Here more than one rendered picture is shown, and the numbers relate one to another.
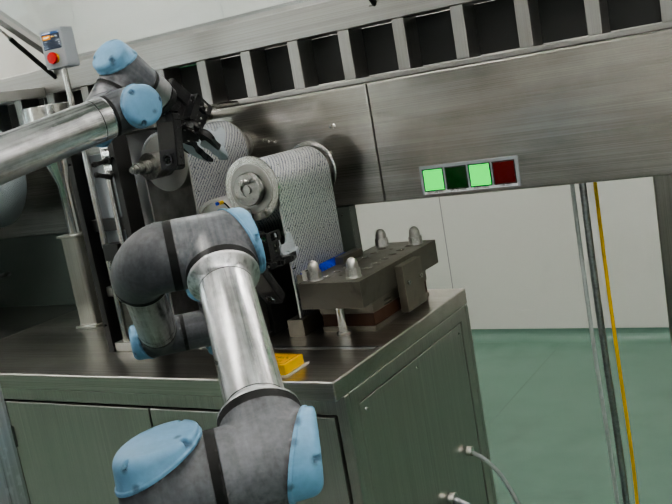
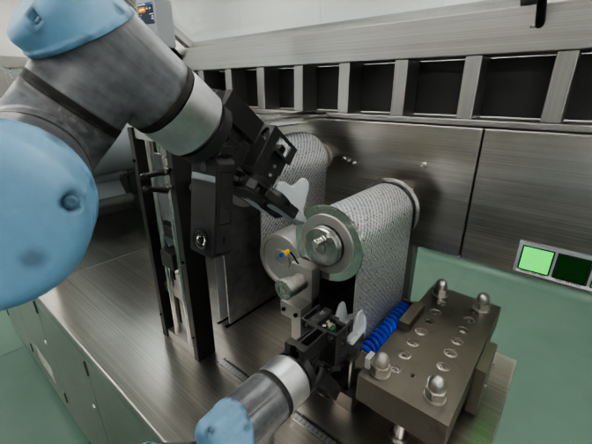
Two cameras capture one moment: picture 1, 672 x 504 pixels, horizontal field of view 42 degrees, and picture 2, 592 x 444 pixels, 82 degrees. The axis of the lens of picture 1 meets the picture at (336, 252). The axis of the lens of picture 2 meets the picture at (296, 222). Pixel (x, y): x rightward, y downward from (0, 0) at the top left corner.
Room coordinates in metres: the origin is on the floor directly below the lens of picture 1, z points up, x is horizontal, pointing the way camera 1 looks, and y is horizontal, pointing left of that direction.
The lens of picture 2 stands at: (1.45, 0.15, 1.51)
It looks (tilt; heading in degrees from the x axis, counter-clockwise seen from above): 21 degrees down; 7
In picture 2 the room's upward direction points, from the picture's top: straight up
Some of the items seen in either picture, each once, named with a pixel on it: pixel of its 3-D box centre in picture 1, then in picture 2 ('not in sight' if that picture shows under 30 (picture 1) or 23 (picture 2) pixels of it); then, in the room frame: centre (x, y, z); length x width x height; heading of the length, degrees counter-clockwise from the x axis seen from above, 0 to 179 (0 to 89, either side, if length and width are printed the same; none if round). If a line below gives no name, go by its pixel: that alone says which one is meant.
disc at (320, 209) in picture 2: (252, 188); (327, 243); (2.02, 0.16, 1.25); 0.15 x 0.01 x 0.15; 58
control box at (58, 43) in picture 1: (57, 48); (153, 24); (2.34, 0.61, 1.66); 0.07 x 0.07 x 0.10; 66
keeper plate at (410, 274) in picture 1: (412, 283); (482, 377); (2.02, -0.16, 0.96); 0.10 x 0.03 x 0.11; 148
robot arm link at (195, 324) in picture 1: (213, 326); not in sight; (1.75, 0.27, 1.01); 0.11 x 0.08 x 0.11; 100
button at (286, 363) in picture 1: (280, 364); not in sight; (1.74, 0.15, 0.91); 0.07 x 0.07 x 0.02; 58
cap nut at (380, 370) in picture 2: (313, 270); (381, 363); (1.94, 0.06, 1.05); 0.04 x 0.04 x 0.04
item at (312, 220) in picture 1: (313, 233); (381, 290); (2.09, 0.04, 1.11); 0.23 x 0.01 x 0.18; 148
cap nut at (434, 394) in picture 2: (352, 267); (436, 387); (1.90, -0.03, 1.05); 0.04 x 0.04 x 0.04
